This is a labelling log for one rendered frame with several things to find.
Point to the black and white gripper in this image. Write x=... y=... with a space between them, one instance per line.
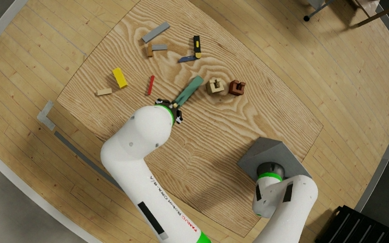
x=178 y=112

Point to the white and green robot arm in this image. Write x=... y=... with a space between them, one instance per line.
x=286 y=201

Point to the yellow rectangular block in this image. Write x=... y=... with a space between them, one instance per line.
x=120 y=78

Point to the black and yellow sliding bevel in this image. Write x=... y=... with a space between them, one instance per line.
x=197 y=50

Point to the green flat bar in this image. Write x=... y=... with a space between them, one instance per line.
x=189 y=90

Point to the try square with wooden stock and grey blade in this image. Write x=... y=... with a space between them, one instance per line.
x=156 y=47

